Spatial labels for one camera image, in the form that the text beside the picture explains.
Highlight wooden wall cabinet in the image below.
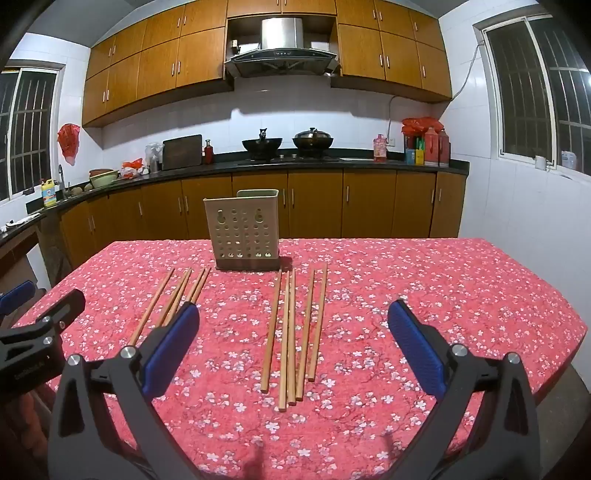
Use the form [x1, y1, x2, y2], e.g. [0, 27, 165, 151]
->
[336, 0, 453, 103]
[82, 0, 234, 127]
[226, 0, 338, 19]

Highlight beige perforated chopstick holder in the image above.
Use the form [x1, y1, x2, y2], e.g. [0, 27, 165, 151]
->
[204, 188, 281, 272]

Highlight hanging red plastic bag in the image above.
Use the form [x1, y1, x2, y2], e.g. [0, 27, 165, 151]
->
[57, 123, 81, 166]

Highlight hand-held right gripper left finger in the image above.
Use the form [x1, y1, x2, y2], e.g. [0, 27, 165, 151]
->
[48, 302, 200, 480]

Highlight wooden chopstick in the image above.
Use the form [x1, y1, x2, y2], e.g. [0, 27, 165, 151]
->
[288, 270, 297, 407]
[165, 270, 194, 326]
[260, 270, 283, 394]
[185, 268, 206, 305]
[158, 268, 191, 328]
[307, 263, 328, 382]
[191, 267, 212, 305]
[278, 271, 291, 412]
[295, 269, 317, 401]
[128, 268, 176, 347]

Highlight black kitchen countertop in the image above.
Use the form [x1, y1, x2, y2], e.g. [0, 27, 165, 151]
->
[0, 154, 471, 250]

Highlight dark cutting board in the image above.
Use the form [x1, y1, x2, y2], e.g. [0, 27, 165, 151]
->
[161, 134, 204, 171]

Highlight large red plastic bag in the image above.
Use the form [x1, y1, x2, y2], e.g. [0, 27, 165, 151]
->
[401, 116, 444, 137]

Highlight red floral tablecloth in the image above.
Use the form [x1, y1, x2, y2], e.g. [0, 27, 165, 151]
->
[9, 237, 583, 480]

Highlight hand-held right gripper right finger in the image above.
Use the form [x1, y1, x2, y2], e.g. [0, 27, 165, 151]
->
[387, 299, 539, 480]

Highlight steel range hood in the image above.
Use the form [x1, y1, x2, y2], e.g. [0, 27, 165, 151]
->
[224, 16, 341, 79]

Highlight black open wok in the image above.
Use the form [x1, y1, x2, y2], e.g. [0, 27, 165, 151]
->
[242, 128, 283, 161]

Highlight black lidded wok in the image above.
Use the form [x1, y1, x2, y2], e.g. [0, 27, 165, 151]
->
[292, 128, 334, 158]

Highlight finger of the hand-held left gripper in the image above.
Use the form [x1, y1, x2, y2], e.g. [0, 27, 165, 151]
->
[0, 289, 86, 358]
[0, 281, 38, 317]

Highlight green plastic basin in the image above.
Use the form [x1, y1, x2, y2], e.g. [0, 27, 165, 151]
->
[89, 168, 122, 189]

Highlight gas stove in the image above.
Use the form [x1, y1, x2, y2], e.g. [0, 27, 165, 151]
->
[235, 154, 342, 166]

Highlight wooden base cabinets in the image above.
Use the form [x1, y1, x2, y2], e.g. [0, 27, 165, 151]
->
[58, 168, 467, 268]

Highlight white rag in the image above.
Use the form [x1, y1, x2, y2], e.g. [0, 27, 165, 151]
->
[0, 213, 42, 234]

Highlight barred window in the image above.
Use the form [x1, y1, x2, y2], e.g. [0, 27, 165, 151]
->
[0, 67, 63, 201]
[480, 16, 591, 176]

